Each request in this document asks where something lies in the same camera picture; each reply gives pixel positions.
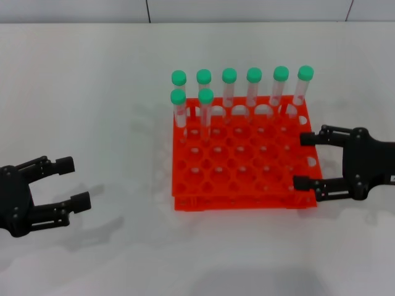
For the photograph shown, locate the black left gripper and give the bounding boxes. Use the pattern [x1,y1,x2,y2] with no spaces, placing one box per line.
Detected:
[0,155,92,238]

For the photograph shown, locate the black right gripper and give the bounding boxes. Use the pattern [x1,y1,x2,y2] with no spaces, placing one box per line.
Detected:
[292,124,395,203]

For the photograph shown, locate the clear test tube green cap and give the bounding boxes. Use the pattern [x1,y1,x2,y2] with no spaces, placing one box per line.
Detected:
[197,88,215,146]
[221,67,238,121]
[246,67,263,108]
[291,65,315,108]
[196,68,213,92]
[169,88,188,146]
[171,70,188,93]
[268,65,290,108]

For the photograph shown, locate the orange plastic test tube rack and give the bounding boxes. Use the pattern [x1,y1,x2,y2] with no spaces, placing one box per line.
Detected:
[171,95,324,212]

